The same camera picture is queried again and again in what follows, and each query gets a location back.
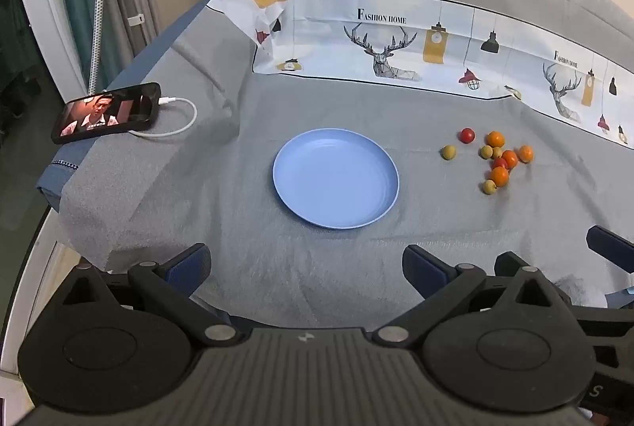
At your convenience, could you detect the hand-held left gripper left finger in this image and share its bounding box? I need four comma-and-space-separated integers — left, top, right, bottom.
63, 244, 242, 348

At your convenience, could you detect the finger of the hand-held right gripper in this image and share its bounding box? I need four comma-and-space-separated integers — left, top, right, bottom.
494, 250, 533, 279
586, 225, 634, 274

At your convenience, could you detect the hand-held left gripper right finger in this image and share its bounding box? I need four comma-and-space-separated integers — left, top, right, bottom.
371, 245, 570, 346

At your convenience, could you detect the blue plate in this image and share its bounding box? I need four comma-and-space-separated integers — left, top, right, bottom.
272, 128, 400, 229

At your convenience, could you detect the white fuzzy cloth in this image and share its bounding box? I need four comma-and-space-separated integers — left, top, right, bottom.
554, 275, 609, 308

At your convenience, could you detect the grey bed sheet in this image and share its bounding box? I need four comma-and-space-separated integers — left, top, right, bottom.
58, 0, 634, 330

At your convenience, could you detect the blue mattress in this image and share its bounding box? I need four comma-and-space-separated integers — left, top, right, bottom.
36, 0, 239, 209

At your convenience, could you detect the black smartphone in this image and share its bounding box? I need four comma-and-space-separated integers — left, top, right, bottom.
51, 82, 162, 145

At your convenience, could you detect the white dotted pole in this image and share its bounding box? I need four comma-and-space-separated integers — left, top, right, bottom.
88, 0, 111, 92

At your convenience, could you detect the white charging cable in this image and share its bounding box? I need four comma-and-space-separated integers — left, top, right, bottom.
130, 96, 198, 140

